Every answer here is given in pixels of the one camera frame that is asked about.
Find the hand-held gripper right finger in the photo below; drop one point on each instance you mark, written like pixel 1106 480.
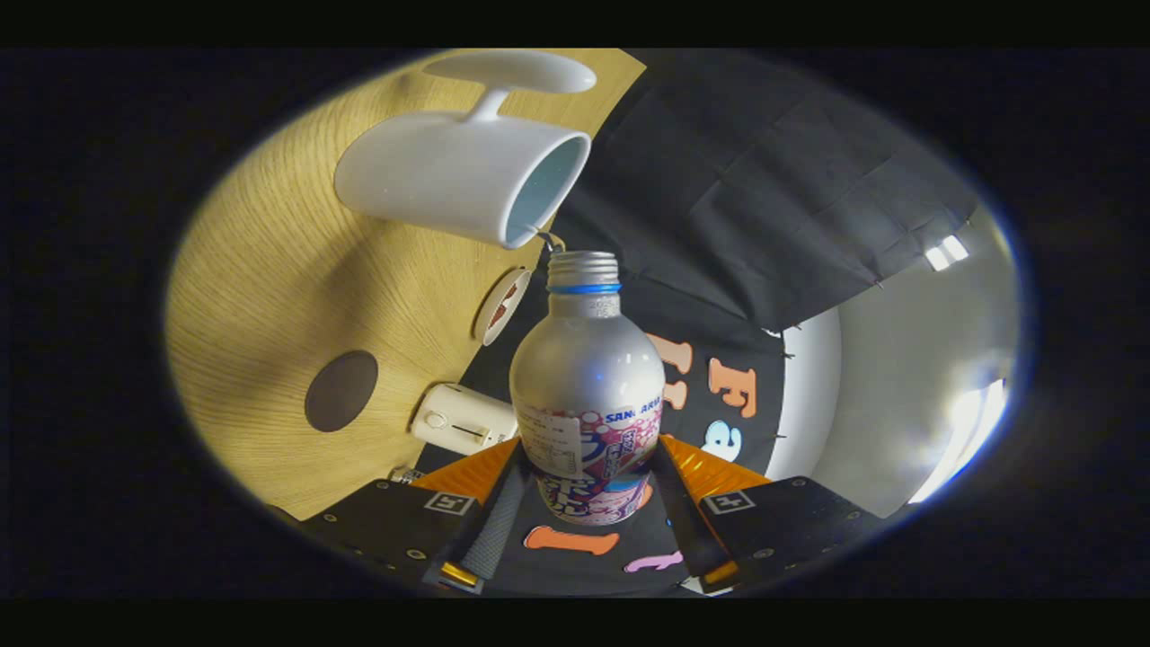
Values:
pixel 685 521

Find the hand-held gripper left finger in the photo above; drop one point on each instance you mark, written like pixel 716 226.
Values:
pixel 499 521

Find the silver juice bottle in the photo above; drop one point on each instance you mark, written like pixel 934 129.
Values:
pixel 588 368

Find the dark brown round coaster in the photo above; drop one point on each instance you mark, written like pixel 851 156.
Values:
pixel 341 391

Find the white cup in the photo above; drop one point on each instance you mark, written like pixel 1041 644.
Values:
pixel 440 171

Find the white toaster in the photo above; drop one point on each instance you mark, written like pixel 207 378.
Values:
pixel 458 418

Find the white round plate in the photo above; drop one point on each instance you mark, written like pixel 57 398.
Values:
pixel 492 325

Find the reddish brown food pieces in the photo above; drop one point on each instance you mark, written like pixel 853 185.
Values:
pixel 503 301

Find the wooden table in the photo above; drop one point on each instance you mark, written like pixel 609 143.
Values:
pixel 269 270

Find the black backdrop cloth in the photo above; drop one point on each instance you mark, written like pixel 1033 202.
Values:
pixel 764 180

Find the narrow ceiling light strips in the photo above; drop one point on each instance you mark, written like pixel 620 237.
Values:
pixel 946 252

